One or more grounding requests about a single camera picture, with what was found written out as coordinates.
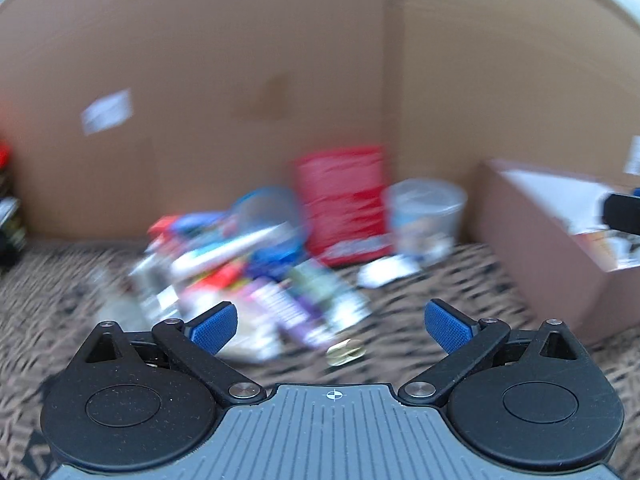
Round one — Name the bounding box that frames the colourful printed card box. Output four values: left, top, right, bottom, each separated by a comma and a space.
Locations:
147, 211, 228, 246

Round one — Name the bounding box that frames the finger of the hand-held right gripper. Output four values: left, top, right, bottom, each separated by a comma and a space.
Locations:
601, 187, 640, 235

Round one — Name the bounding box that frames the white tube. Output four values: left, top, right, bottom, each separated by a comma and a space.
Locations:
170, 224, 301, 273

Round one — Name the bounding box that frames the purple strap keychain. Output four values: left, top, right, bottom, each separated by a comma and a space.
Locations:
247, 280, 366, 367

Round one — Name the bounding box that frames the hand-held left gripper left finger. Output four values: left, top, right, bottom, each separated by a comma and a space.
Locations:
70, 301, 267, 407

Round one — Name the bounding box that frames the clear cotton swab jar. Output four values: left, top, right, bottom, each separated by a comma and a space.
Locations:
385, 177, 468, 263

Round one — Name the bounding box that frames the pink cardboard box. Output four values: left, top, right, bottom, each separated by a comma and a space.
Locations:
475, 158, 640, 346

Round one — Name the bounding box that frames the red flat box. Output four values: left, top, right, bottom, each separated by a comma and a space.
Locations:
291, 145, 393, 268

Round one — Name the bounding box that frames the red small packet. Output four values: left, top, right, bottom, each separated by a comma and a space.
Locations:
200, 264, 243, 292

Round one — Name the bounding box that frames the clear plastic funnel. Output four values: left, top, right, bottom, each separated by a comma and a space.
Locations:
97, 255, 181, 331

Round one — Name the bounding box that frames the white paper wrapper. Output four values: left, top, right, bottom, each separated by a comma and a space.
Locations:
356, 254, 422, 289

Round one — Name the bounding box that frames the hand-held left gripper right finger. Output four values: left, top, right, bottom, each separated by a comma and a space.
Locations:
397, 299, 593, 407

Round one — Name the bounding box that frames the letter printed rug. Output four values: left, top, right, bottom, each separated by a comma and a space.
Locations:
0, 237, 640, 480

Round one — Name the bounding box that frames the brown cardboard panel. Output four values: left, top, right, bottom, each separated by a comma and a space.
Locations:
382, 0, 640, 241
0, 0, 396, 246

